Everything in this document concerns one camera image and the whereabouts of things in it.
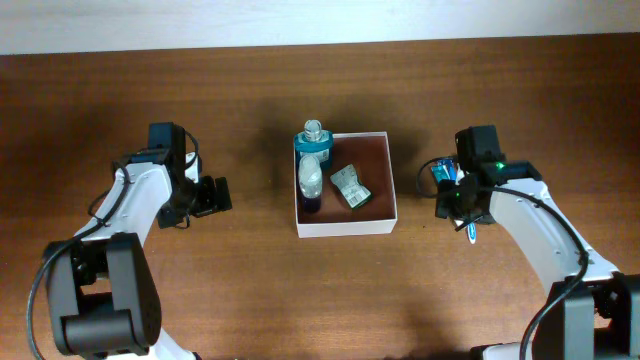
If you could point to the green Dettol soap packet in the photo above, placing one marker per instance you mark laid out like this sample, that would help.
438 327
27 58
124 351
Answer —
350 187

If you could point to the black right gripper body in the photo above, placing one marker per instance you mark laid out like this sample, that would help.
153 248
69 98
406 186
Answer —
452 200

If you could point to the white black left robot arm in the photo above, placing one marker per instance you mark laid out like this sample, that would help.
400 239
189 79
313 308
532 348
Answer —
102 299

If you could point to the green toothpaste tube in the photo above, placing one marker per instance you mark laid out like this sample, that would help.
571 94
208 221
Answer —
440 173

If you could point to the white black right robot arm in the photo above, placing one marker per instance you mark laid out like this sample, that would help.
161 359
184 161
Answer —
592 308

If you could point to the blue white toothbrush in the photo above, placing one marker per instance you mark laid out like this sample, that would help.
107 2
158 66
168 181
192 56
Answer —
471 233

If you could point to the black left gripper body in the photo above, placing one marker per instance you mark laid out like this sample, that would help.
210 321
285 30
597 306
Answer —
198 198

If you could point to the pink open cardboard box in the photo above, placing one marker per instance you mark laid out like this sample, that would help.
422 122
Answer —
369 152

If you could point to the teal mouthwash bottle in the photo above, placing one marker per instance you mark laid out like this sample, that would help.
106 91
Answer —
316 141

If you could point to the clear purple liquid bottle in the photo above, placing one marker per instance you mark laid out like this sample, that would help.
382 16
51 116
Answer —
310 183

